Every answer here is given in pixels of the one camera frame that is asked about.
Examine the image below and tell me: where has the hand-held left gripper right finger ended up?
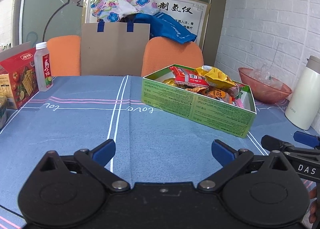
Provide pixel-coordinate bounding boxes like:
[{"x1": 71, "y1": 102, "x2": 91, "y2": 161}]
[{"x1": 197, "y1": 139, "x2": 292, "y2": 193}]

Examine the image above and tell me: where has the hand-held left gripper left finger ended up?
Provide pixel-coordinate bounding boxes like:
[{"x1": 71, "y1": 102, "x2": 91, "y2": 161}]
[{"x1": 37, "y1": 139, "x2": 130, "y2": 192}]

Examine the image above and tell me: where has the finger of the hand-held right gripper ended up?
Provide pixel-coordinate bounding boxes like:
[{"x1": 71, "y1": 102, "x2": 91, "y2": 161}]
[
  {"x1": 294, "y1": 131, "x2": 320, "y2": 148},
  {"x1": 261, "y1": 134, "x2": 292, "y2": 155}
]

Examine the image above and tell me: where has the pink nut packet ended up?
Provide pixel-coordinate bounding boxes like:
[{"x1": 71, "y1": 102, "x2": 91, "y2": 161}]
[{"x1": 234, "y1": 91, "x2": 244, "y2": 108}]

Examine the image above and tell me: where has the green cardboard box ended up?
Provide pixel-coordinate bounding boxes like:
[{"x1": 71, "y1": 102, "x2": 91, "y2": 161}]
[{"x1": 141, "y1": 64, "x2": 257, "y2": 139}]

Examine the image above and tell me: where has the orange red candy packet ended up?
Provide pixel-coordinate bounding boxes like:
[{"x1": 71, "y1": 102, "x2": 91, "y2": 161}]
[{"x1": 207, "y1": 88, "x2": 235, "y2": 103}]

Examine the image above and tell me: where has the yellow chip packet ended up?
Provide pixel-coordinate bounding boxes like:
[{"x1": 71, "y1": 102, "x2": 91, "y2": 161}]
[{"x1": 195, "y1": 66, "x2": 237, "y2": 89}]

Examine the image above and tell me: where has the red checkered snack packet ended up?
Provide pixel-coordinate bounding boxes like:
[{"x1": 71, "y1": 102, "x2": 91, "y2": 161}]
[{"x1": 169, "y1": 66, "x2": 210, "y2": 89}]

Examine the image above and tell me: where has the large yellow clear packet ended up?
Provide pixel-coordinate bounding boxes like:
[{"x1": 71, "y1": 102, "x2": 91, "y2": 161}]
[{"x1": 162, "y1": 77, "x2": 185, "y2": 87}]

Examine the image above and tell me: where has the person's right hand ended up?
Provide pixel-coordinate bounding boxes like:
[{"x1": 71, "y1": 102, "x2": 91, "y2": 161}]
[{"x1": 308, "y1": 186, "x2": 320, "y2": 222}]

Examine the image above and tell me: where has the white thermos flask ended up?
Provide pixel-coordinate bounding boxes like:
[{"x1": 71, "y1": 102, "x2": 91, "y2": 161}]
[{"x1": 285, "y1": 55, "x2": 320, "y2": 130}]

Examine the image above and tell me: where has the blue tablecloth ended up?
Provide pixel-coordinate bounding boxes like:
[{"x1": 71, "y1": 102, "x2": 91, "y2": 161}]
[{"x1": 0, "y1": 75, "x2": 320, "y2": 227}]

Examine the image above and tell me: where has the clear plastic bag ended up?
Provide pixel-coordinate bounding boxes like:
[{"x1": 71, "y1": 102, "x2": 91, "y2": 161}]
[{"x1": 252, "y1": 64, "x2": 284, "y2": 88}]

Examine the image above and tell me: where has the brown cardboard panel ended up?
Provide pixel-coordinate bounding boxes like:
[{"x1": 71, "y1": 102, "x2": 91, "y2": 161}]
[{"x1": 80, "y1": 22, "x2": 150, "y2": 77}]

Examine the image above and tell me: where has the juice bottle red label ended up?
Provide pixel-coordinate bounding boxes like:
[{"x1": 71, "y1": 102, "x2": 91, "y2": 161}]
[{"x1": 34, "y1": 42, "x2": 54, "y2": 92}]

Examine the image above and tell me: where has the orange chair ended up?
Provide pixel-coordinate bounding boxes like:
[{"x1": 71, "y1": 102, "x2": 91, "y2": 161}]
[
  {"x1": 141, "y1": 37, "x2": 204, "y2": 77},
  {"x1": 46, "y1": 35, "x2": 82, "y2": 77}
]

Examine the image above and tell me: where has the red cracker box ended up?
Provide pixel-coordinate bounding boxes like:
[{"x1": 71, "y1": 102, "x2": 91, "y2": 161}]
[{"x1": 0, "y1": 42, "x2": 39, "y2": 110}]

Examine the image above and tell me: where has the blue shopping bag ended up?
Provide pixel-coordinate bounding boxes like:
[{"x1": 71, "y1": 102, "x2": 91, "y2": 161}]
[{"x1": 134, "y1": 12, "x2": 198, "y2": 44}]

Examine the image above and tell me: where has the framed calligraphy poster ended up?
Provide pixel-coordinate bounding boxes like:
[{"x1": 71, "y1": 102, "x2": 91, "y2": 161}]
[{"x1": 84, "y1": 0, "x2": 212, "y2": 49}]

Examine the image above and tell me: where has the floral cloth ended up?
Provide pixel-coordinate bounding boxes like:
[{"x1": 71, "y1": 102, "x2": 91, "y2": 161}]
[{"x1": 90, "y1": 0, "x2": 158, "y2": 23}]

